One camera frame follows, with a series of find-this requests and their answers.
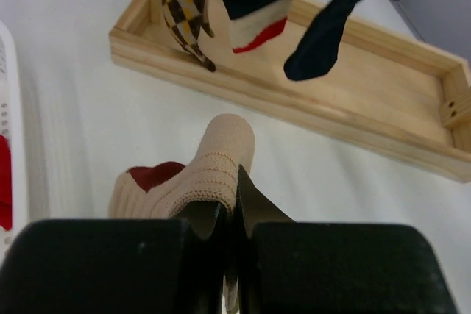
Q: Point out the beige striped green sock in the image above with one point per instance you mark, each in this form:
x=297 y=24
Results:
x=221 y=170

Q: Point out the brown argyle sock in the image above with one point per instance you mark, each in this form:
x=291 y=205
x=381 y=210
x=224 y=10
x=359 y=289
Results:
x=185 y=19

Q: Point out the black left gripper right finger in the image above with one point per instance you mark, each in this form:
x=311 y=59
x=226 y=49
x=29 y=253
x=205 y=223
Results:
x=285 y=266

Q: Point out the wooden rack with tray base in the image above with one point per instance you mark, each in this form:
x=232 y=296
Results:
x=392 y=94

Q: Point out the navy blue sock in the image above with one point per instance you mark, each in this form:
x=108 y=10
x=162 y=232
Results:
x=318 y=50

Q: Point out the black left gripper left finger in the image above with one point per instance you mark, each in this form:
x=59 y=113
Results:
x=78 y=266

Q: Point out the white perforated plastic basket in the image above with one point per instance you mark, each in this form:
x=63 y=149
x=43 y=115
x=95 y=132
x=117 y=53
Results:
x=12 y=128

